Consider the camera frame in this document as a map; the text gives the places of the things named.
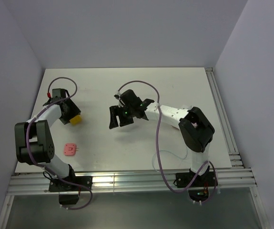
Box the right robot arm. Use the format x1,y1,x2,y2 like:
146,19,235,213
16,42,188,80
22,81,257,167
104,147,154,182
109,89,215,186

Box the pink plug adapter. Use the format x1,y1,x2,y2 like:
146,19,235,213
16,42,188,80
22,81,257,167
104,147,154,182
63,143,78,156

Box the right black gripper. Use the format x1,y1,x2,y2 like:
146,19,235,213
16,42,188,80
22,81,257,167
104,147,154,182
110,104,135,129

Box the aluminium side rail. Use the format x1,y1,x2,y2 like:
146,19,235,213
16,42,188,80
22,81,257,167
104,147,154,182
205,68,245,169

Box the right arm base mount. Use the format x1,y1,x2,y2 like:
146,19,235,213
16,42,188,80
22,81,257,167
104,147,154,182
173,172,218,204

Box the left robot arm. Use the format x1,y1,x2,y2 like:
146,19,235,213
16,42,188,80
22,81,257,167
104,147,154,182
14,88,81,190

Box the light blue cable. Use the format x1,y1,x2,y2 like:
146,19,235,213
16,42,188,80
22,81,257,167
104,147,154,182
151,150,190,172

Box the aluminium front rail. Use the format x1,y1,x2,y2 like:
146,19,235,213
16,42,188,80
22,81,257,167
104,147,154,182
6,168,257,196

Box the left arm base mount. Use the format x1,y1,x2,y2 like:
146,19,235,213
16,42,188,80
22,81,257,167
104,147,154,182
48,176,92,207

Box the yellow cube socket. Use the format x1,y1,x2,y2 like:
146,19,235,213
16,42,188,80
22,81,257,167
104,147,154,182
70,115,82,125

